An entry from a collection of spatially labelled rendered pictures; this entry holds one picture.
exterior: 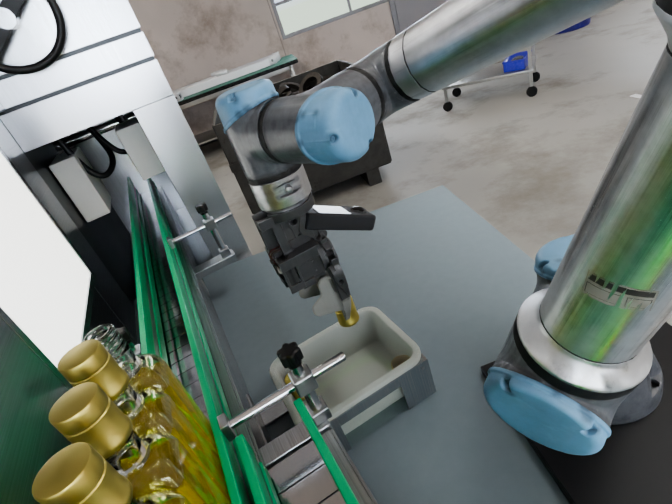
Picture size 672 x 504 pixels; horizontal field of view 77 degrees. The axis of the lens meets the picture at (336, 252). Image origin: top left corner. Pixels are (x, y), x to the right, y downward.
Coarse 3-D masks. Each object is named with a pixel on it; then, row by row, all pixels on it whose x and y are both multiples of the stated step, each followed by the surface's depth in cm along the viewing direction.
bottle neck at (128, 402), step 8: (128, 384) 36; (128, 392) 36; (136, 392) 37; (120, 400) 35; (128, 400) 36; (136, 400) 36; (120, 408) 35; (128, 408) 36; (136, 408) 36; (128, 416) 36
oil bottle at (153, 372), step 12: (144, 360) 42; (156, 360) 43; (144, 372) 41; (156, 372) 42; (168, 372) 44; (132, 384) 40; (144, 384) 40; (156, 384) 41; (168, 384) 42; (180, 384) 47; (180, 396) 44; (180, 408) 43; (192, 408) 46; (192, 420) 44; (204, 420) 49; (204, 432) 46
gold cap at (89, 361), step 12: (72, 348) 34; (84, 348) 34; (96, 348) 33; (60, 360) 33; (72, 360) 33; (84, 360) 32; (96, 360) 33; (108, 360) 34; (60, 372) 32; (72, 372) 32; (84, 372) 32; (96, 372) 33; (108, 372) 34; (120, 372) 35; (72, 384) 33; (108, 384) 34; (120, 384) 35
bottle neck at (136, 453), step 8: (128, 440) 31; (136, 440) 31; (120, 448) 30; (128, 448) 31; (136, 448) 31; (144, 448) 32; (112, 456) 30; (120, 456) 30; (128, 456) 31; (136, 456) 31; (112, 464) 30; (120, 464) 30; (128, 464) 31; (136, 464) 31; (120, 472) 31; (128, 472) 31
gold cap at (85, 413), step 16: (80, 384) 30; (96, 384) 29; (64, 400) 29; (80, 400) 28; (96, 400) 28; (64, 416) 28; (80, 416) 28; (96, 416) 28; (112, 416) 29; (64, 432) 28; (80, 432) 28; (96, 432) 28; (112, 432) 29; (128, 432) 30; (96, 448) 29; (112, 448) 29
